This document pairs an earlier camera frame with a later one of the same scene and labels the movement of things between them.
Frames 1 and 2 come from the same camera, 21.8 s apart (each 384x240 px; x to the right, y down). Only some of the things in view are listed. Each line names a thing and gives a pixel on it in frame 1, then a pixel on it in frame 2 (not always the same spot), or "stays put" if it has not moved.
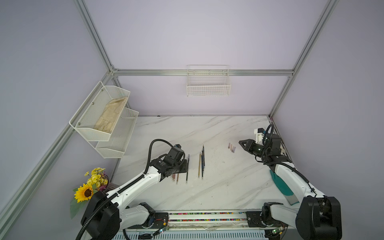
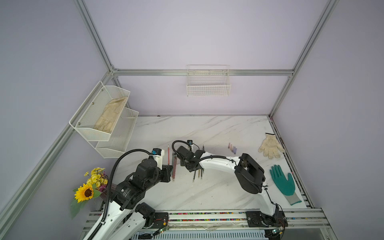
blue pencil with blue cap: x=188 y=164 → x=194 y=176
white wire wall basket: x=208 y=80 stays put
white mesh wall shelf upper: x=96 y=117 stays put
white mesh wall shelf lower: x=115 y=147 stays put
